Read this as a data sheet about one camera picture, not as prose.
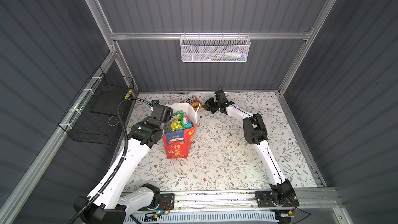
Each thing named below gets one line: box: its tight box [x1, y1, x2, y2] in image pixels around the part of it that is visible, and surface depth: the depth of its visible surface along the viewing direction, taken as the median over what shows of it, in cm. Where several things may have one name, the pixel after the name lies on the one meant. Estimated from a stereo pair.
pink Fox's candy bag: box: [180, 95, 204, 112], surface depth 114 cm
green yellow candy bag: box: [171, 109, 186, 133], surface depth 80 cm
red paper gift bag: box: [162, 102, 201, 160], surface depth 77 cm
